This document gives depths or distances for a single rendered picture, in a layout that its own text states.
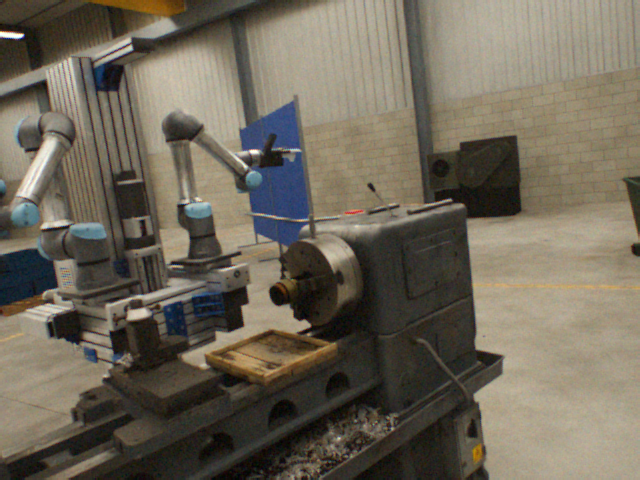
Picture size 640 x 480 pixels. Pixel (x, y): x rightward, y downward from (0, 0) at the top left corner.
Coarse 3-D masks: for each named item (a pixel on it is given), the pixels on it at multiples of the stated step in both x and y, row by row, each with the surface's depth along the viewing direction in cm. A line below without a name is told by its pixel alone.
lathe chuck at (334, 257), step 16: (304, 240) 187; (320, 240) 187; (304, 256) 188; (320, 256) 182; (336, 256) 182; (320, 272) 183; (336, 272) 178; (352, 272) 183; (336, 288) 179; (352, 288) 183; (320, 304) 187; (336, 304) 180; (352, 304) 186; (320, 320) 189
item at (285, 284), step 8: (280, 280) 185; (288, 280) 182; (272, 288) 180; (280, 288) 178; (288, 288) 179; (296, 288) 181; (272, 296) 182; (280, 296) 178; (288, 296) 180; (296, 296) 181; (280, 304) 180
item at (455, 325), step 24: (432, 312) 206; (456, 312) 215; (384, 336) 188; (408, 336) 195; (432, 336) 205; (456, 336) 215; (384, 360) 190; (408, 360) 196; (432, 360) 206; (456, 360) 216; (384, 384) 192; (408, 384) 195; (432, 384) 206; (384, 408) 195; (408, 408) 195; (432, 432) 211; (408, 456) 201; (432, 456) 211
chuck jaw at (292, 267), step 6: (288, 252) 193; (282, 258) 192; (288, 258) 191; (294, 258) 192; (282, 264) 192; (288, 264) 189; (294, 264) 190; (282, 270) 190; (288, 270) 187; (294, 270) 189; (300, 270) 190; (282, 276) 187; (288, 276) 185; (294, 276) 187; (300, 276) 190; (306, 276) 194
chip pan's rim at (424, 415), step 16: (480, 352) 231; (480, 368) 225; (496, 368) 219; (464, 384) 202; (480, 384) 212; (432, 400) 203; (448, 400) 197; (384, 416) 194; (416, 416) 183; (432, 416) 191; (400, 432) 179; (416, 432) 185; (368, 448) 167; (384, 448) 174; (352, 464) 164; (368, 464) 169
